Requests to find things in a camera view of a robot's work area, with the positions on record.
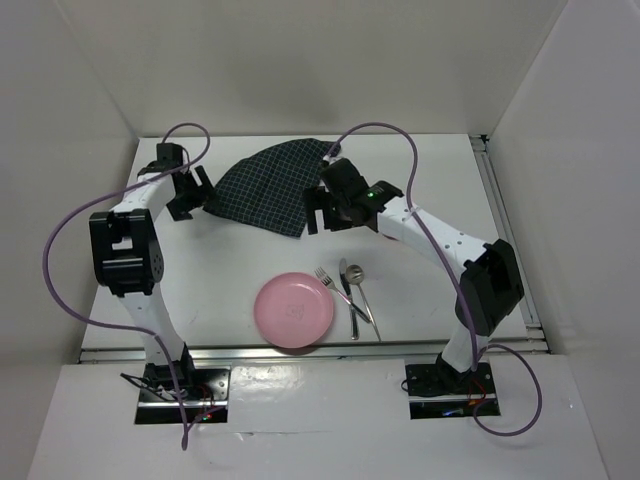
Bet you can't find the dark checked cloth napkin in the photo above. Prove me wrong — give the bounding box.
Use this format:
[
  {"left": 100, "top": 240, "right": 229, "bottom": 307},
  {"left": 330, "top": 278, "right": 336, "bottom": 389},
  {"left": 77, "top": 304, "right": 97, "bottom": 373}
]
[{"left": 203, "top": 138, "right": 332, "bottom": 238}]

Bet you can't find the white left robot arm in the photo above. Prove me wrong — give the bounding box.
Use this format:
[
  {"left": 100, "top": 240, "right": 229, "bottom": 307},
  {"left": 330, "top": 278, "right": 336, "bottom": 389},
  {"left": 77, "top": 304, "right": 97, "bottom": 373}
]
[{"left": 89, "top": 141, "right": 215, "bottom": 399}]

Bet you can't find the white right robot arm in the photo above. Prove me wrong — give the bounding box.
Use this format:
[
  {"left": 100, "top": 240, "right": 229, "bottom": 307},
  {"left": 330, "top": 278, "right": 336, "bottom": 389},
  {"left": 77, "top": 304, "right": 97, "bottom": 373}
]
[{"left": 303, "top": 157, "right": 524, "bottom": 392}]

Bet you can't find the silver fork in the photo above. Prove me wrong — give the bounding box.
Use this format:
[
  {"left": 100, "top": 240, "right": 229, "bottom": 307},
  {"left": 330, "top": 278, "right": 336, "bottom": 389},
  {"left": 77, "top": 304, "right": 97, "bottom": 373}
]
[{"left": 314, "top": 268, "right": 370, "bottom": 323}]

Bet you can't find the silver spoon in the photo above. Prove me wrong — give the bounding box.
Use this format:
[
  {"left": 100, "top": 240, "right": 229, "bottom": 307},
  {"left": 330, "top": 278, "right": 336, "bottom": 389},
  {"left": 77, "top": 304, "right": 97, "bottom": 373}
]
[{"left": 346, "top": 264, "right": 382, "bottom": 342}]

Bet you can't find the pink plate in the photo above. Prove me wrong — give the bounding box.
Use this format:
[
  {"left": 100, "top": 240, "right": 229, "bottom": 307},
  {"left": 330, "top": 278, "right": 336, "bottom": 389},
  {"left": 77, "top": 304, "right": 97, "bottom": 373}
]
[{"left": 253, "top": 272, "right": 334, "bottom": 349}]

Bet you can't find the silver knife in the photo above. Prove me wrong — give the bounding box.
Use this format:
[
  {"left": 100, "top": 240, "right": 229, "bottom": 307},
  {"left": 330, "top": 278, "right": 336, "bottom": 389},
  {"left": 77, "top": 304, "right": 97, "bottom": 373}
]
[{"left": 339, "top": 258, "right": 360, "bottom": 341}]

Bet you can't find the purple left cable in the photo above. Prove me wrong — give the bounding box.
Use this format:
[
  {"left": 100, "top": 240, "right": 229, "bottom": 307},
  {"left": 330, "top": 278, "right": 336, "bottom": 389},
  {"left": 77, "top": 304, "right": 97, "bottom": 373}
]
[{"left": 41, "top": 122, "right": 211, "bottom": 451}]

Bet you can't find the purple cable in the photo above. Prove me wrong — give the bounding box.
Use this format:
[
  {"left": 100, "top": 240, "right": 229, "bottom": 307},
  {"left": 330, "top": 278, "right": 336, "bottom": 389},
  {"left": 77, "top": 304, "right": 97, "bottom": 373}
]
[
  {"left": 41, "top": 122, "right": 211, "bottom": 451},
  {"left": 322, "top": 121, "right": 544, "bottom": 439}
]

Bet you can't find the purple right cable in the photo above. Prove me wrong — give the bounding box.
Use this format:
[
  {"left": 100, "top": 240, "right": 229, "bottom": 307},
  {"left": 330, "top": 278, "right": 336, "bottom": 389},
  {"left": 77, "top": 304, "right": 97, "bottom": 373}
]
[{"left": 322, "top": 121, "right": 544, "bottom": 439}]

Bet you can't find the aluminium right rail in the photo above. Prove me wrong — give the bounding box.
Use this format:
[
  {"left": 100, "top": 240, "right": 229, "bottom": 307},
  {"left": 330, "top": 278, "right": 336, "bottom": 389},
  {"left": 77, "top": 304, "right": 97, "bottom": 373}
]
[{"left": 469, "top": 135, "right": 543, "bottom": 330}]

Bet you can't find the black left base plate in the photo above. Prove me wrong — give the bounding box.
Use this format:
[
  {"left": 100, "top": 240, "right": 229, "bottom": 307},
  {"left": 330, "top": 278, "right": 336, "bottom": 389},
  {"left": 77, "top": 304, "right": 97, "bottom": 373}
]
[{"left": 141, "top": 367, "right": 231, "bottom": 405}]

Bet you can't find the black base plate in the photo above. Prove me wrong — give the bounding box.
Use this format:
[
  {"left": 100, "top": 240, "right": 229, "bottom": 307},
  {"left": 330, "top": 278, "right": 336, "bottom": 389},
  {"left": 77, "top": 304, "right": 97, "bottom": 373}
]
[
  {"left": 400, "top": 363, "right": 496, "bottom": 398},
  {"left": 141, "top": 367, "right": 231, "bottom": 405}
]

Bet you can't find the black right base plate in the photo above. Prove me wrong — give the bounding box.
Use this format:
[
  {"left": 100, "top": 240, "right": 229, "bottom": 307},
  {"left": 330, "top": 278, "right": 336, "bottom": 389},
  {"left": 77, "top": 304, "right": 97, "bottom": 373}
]
[{"left": 400, "top": 363, "right": 496, "bottom": 398}]

